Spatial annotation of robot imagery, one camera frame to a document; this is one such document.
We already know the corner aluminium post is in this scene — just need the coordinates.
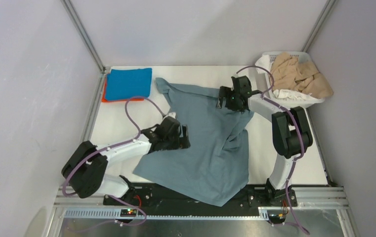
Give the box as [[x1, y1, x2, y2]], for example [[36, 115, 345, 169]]
[[61, 0, 105, 73], [301, 0, 338, 52]]

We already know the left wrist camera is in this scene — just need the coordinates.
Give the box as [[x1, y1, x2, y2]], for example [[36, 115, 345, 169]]
[[164, 112, 176, 119]]

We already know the folded orange t-shirt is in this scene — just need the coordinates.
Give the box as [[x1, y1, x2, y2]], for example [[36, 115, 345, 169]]
[[101, 84, 144, 103]]

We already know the left corner aluminium post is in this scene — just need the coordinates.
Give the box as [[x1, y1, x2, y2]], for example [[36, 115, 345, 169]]
[[61, 0, 105, 73]]

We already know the left controller board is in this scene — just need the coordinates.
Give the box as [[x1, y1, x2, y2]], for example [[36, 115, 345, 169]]
[[120, 208, 138, 218]]

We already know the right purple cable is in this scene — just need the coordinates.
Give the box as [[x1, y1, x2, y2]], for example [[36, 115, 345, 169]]
[[235, 65, 310, 236]]

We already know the white laundry basket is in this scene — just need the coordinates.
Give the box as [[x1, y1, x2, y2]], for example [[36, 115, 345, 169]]
[[262, 51, 325, 108]]

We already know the beige crumpled t-shirt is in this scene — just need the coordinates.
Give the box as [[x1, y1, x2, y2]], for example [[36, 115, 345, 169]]
[[270, 52, 334, 99]]

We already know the folded blue t-shirt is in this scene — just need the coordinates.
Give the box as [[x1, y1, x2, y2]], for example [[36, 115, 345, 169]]
[[105, 68, 153, 100]]

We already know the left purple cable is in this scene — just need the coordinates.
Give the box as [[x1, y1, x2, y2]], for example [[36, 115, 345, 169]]
[[62, 96, 166, 230]]

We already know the right corner aluminium post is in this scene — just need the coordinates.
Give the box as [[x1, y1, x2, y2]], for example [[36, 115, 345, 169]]
[[301, 0, 338, 52]]

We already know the controller board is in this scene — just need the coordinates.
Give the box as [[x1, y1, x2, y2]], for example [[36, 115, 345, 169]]
[[120, 208, 138, 218], [268, 213, 287, 225]]

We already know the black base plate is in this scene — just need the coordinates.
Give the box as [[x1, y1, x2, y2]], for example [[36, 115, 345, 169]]
[[102, 182, 298, 217]]

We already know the aluminium frame rail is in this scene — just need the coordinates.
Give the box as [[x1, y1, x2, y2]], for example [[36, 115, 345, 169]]
[[54, 187, 349, 220]]

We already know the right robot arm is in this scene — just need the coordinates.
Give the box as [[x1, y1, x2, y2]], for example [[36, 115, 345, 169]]
[[216, 76, 313, 207]]

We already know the grey-blue t-shirt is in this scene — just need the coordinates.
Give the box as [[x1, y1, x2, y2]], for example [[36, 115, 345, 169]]
[[133, 78, 253, 207]]

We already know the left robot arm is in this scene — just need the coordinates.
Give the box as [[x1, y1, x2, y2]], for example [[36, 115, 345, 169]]
[[61, 116, 190, 205]]

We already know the purple cable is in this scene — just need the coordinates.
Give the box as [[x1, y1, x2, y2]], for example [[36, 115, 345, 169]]
[[235, 65, 310, 236], [62, 96, 166, 230]]

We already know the right controller board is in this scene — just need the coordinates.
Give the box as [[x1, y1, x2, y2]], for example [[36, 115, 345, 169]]
[[268, 213, 287, 225]]

